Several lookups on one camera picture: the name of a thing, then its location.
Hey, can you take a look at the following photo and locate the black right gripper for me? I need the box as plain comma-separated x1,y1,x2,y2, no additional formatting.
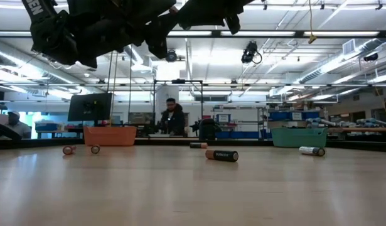
177,0,256,35

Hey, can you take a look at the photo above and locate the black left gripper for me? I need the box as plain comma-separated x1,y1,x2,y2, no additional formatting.
79,0,178,68

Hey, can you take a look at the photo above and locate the white column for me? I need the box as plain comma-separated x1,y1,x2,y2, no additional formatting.
155,85,180,123

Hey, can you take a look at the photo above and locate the blue framed sign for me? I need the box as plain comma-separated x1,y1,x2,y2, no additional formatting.
216,113,232,124

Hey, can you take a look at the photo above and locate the person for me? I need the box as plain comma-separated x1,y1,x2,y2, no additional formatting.
160,97,186,137
4,110,33,139

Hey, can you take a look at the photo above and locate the black office chair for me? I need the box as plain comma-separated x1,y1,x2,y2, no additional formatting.
198,117,222,141

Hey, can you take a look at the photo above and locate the black monitor on stand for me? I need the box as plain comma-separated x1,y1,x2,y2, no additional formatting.
67,92,114,126

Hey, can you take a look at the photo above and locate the metal shelf rack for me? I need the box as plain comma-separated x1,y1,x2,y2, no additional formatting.
257,106,271,141

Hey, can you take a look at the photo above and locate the row of blue crates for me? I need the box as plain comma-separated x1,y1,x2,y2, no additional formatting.
215,131,260,140

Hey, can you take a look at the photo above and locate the blue storage bin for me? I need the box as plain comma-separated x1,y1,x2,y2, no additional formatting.
269,111,291,121
301,111,321,121

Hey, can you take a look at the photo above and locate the orange plastic bin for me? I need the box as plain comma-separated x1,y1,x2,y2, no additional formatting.
82,125,138,147

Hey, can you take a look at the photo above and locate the white ceiling vent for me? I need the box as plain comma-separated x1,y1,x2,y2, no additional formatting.
342,38,357,57

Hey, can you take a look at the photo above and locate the teal plastic bin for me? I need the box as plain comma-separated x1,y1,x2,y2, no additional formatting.
270,126,328,148

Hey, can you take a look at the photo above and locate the blue plastic crate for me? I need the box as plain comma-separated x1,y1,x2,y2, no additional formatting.
35,121,60,132

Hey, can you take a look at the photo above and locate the black overhead crossbeam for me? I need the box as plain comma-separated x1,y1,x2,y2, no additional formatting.
0,30,386,39

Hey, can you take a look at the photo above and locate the wooden workbench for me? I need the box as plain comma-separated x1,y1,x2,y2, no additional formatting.
327,126,386,134

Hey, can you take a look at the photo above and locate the black hanging camera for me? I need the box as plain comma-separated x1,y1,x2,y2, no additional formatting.
241,40,263,65

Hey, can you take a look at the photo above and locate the yellow hanging cord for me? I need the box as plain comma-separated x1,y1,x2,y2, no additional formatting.
307,0,318,45

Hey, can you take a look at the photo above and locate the black aluminium extrusion frame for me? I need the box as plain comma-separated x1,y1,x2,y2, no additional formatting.
0,137,386,153

